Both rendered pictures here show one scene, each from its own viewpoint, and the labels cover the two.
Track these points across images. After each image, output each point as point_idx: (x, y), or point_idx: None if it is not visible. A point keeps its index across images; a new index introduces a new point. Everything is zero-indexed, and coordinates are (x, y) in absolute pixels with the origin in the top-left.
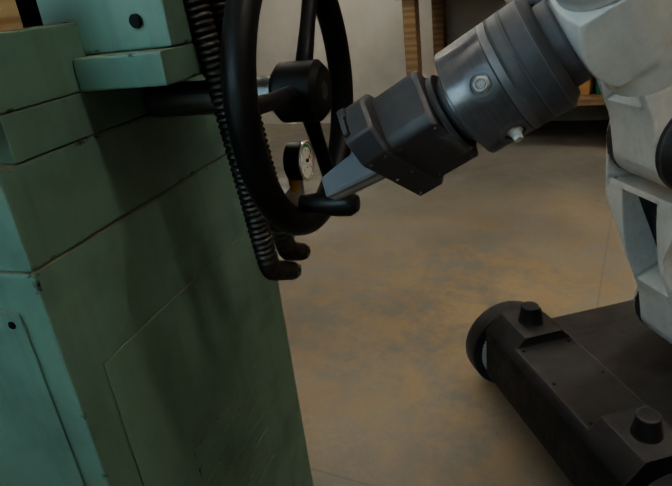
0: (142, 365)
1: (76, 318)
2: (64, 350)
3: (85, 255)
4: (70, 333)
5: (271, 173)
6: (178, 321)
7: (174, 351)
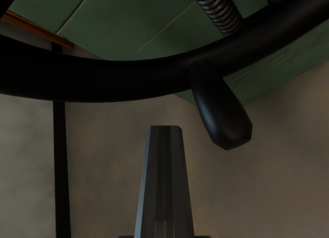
0: (166, 47)
1: (103, 43)
2: (103, 57)
3: (89, 10)
4: (103, 50)
5: (79, 99)
6: (198, 16)
7: (195, 34)
